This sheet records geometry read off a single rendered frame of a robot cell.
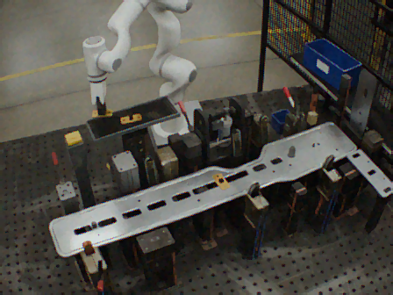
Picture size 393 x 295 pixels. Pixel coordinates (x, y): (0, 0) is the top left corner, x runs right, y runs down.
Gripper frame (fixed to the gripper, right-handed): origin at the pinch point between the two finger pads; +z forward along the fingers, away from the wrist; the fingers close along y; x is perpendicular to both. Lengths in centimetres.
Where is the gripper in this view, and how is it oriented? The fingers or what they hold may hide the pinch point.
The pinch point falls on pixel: (102, 108)
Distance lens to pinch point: 184.2
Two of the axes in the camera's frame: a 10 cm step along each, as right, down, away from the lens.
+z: 0.0, 7.4, 6.8
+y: 0.5, 6.8, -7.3
